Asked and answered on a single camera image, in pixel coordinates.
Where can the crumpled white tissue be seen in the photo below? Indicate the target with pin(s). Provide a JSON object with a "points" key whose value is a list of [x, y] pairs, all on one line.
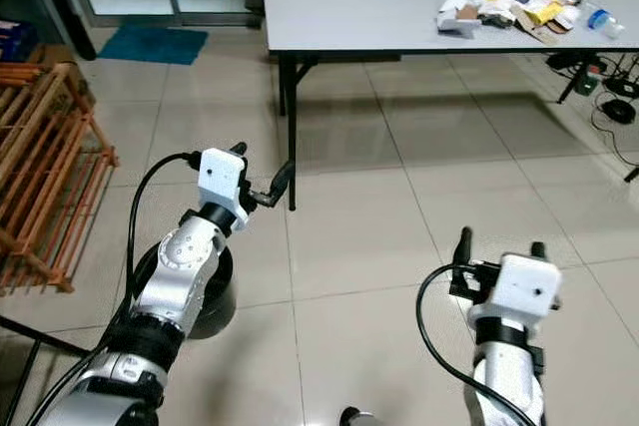
{"points": [[567, 17]]}

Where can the black folding chair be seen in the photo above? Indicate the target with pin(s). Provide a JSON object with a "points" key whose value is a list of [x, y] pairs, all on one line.
{"points": [[45, 338]]}

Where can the brown cardboard strip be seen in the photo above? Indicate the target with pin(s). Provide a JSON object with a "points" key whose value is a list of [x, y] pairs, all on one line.
{"points": [[544, 30]]}

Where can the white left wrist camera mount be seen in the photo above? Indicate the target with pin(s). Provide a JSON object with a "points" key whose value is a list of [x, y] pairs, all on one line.
{"points": [[222, 179]]}

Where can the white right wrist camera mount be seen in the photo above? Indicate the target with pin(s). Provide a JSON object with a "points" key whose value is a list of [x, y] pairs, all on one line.
{"points": [[524, 291]]}

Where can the white and brown carton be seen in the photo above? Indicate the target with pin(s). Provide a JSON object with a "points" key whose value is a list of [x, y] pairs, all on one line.
{"points": [[457, 17]]}

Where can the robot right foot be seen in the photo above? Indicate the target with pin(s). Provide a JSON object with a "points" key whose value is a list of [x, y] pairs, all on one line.
{"points": [[359, 416]]}

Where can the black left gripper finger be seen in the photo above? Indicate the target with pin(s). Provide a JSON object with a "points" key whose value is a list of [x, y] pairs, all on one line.
{"points": [[282, 185], [240, 149]]}

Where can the white table with black legs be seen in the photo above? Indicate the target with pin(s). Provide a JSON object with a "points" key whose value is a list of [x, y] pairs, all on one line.
{"points": [[369, 2]]}

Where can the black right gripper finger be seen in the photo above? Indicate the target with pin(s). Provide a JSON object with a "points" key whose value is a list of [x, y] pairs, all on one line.
{"points": [[538, 249], [463, 248]]}

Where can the teal floor mat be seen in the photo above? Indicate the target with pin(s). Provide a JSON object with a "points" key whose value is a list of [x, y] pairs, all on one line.
{"points": [[153, 45]]}

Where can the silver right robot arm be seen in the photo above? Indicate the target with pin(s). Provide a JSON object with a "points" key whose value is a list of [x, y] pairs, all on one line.
{"points": [[504, 376]]}

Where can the blue printed carton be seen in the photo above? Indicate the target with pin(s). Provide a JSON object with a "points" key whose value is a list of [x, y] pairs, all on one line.
{"points": [[15, 40]]}

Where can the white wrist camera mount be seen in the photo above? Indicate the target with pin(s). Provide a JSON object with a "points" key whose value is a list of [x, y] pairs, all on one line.
{"points": [[524, 291], [222, 179]]}

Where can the wooden slatted shoe rack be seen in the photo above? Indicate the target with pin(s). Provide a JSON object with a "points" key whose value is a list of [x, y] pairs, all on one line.
{"points": [[50, 172]]}

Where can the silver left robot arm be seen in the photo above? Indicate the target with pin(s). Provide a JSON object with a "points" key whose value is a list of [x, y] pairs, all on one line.
{"points": [[180, 276]]}

